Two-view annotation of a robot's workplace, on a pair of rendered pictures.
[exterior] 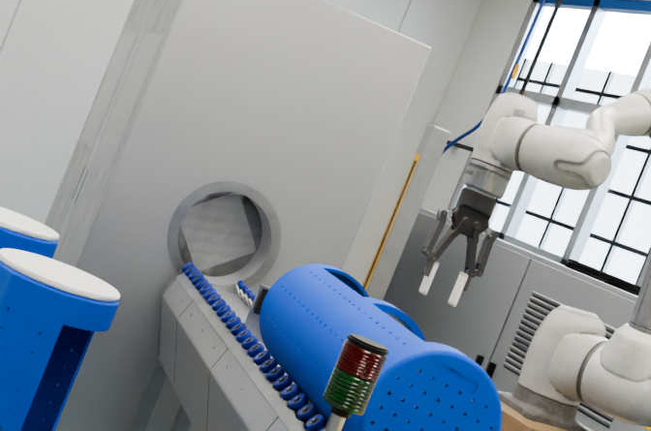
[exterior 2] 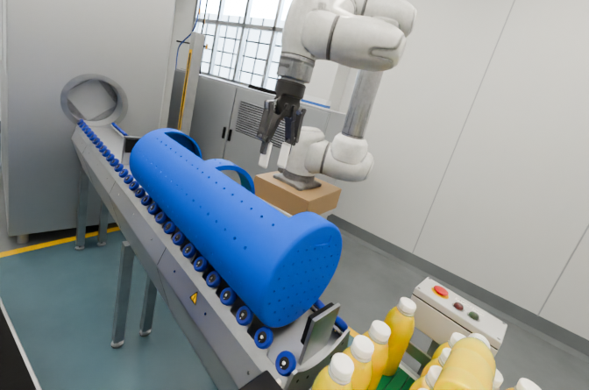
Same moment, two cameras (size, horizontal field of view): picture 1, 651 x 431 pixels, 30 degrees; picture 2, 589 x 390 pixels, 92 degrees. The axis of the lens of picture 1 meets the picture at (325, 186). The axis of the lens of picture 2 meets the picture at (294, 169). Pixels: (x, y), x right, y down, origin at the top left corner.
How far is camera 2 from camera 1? 1.79 m
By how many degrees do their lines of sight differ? 34
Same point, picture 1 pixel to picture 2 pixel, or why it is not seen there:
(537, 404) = (300, 180)
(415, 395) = (295, 268)
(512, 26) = not seen: outside the picture
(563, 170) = (376, 56)
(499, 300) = (227, 104)
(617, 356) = (343, 153)
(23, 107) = not seen: outside the picture
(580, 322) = (316, 136)
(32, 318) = not seen: outside the picture
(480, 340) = (223, 121)
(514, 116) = (319, 10)
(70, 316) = not seen: outside the picture
